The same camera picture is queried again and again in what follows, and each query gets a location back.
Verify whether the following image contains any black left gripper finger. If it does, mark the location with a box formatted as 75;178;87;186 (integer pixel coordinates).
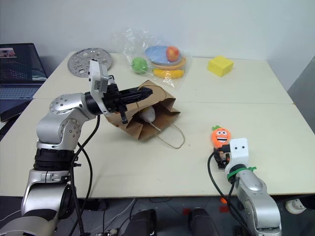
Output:
124;94;151;104
122;87;154;98

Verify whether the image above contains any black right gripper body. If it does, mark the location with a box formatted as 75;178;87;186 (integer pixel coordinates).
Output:
213;145;231;171

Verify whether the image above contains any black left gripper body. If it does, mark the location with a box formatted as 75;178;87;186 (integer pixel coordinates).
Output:
102;75;129;125

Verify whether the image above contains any orange carrot plush toy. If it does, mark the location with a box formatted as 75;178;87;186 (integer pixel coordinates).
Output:
211;125;231;149

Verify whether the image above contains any brown paper bag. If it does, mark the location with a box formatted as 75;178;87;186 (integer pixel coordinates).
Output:
105;79;186;149

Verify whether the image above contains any white plush toy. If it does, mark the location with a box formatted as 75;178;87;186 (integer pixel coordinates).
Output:
136;106;162;133

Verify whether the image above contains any clear plastic bag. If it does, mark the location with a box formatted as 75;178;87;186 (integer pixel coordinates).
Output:
111;28;193;90

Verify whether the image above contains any green zip tie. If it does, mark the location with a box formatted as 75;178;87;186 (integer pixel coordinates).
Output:
226;166;257;182

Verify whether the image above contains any green toy apple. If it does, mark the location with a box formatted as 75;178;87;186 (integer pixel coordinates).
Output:
131;57;149;75

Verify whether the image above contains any yellow toy banana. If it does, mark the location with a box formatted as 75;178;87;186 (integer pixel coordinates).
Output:
152;68;186;80

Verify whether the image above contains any blue toy plate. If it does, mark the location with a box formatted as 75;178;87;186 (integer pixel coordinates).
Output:
144;45;183;65

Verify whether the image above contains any perforated round metal plate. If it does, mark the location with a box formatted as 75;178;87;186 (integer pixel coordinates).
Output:
67;47;113;79

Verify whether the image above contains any orange toy plate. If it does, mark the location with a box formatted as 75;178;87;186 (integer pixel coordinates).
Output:
150;57;187;71

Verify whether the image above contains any red toy apple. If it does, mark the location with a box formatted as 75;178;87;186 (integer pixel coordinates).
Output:
165;45;181;62

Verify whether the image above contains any dark rounded shape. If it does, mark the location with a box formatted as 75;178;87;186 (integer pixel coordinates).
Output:
129;208;158;236
189;207;218;236

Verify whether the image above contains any yellow cheese block toy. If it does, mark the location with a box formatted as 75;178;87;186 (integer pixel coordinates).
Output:
207;55;235;78

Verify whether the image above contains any white caster wheel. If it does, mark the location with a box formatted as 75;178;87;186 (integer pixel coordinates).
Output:
284;198;307;214

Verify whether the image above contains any dark open laptop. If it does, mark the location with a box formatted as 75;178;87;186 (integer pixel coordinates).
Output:
0;43;48;123

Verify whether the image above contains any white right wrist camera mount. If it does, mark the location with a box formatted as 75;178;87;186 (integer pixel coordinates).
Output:
224;138;250;173

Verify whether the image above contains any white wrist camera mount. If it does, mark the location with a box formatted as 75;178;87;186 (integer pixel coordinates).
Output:
224;138;250;173
88;59;111;116

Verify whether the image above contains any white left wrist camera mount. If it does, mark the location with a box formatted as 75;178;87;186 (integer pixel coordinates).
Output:
88;59;111;116

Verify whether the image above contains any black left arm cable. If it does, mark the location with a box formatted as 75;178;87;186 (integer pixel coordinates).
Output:
70;114;101;236

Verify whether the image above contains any white floor cable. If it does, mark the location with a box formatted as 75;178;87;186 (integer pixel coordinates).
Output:
115;198;138;230

